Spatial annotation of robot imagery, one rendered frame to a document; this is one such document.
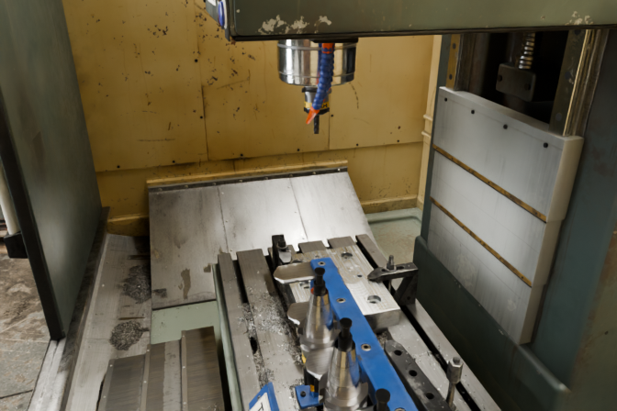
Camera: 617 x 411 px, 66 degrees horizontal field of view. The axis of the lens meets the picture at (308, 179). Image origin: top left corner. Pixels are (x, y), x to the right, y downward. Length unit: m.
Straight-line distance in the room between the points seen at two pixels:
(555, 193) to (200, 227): 1.35
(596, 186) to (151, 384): 1.13
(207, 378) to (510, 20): 1.07
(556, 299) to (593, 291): 0.11
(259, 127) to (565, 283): 1.35
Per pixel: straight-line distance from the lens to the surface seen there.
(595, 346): 1.21
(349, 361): 0.61
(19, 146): 1.27
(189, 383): 1.35
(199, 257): 1.90
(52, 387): 1.37
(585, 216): 1.08
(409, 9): 0.69
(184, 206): 2.05
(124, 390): 1.43
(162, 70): 1.97
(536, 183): 1.10
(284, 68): 0.94
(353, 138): 2.19
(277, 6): 0.63
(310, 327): 0.71
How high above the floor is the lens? 1.71
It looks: 24 degrees down
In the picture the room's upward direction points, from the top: straight up
